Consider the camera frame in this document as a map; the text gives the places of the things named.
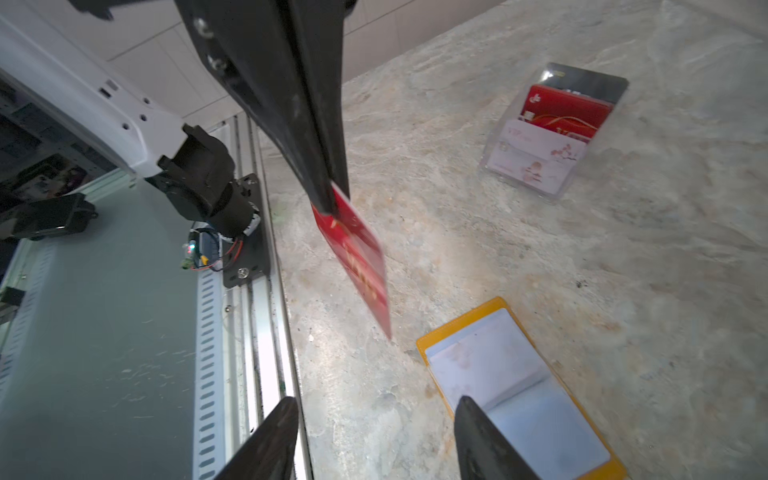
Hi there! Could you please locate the aluminium mounting rail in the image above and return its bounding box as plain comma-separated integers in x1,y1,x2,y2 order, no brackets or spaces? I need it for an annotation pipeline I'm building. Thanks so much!
193,190,301,479

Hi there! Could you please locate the left green circuit board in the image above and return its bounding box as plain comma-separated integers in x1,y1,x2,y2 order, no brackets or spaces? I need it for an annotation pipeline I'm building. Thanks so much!
179,226,244,272

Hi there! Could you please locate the yellow leather card holder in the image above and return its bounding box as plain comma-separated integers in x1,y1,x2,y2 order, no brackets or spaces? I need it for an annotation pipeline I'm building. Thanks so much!
416,297,627,479

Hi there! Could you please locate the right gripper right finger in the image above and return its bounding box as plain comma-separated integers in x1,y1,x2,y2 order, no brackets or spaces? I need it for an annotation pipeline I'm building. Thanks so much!
454,396,539,480

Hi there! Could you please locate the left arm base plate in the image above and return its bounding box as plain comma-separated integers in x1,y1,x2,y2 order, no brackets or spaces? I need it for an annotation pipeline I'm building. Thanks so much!
222,174,271,289

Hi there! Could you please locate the white vent grille strip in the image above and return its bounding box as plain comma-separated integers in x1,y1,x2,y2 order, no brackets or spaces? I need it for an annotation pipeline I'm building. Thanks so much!
192,270,225,479

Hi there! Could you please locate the white pink VIP card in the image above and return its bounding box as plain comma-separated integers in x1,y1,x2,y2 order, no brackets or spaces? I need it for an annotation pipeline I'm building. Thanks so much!
420,308,550,413

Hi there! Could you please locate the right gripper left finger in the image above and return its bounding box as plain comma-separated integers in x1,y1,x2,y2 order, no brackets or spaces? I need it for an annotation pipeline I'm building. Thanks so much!
214,396,299,480

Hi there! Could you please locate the white pink card in box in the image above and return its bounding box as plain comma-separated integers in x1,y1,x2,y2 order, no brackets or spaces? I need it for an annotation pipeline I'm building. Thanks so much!
486,119,587,196

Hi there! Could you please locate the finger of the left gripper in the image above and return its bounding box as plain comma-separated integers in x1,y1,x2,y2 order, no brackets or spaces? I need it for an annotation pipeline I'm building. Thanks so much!
287,1,349,198
176,1,336,214

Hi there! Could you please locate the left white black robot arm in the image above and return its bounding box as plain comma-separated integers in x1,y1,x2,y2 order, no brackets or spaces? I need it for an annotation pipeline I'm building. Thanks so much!
1,1,355,238

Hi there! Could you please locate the black VIP card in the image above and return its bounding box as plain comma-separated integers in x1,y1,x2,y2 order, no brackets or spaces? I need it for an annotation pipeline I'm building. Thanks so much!
538,62,629,105

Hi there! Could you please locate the clear acrylic card box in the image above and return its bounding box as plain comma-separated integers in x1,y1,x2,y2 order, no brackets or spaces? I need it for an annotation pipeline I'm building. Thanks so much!
480,62,630,199

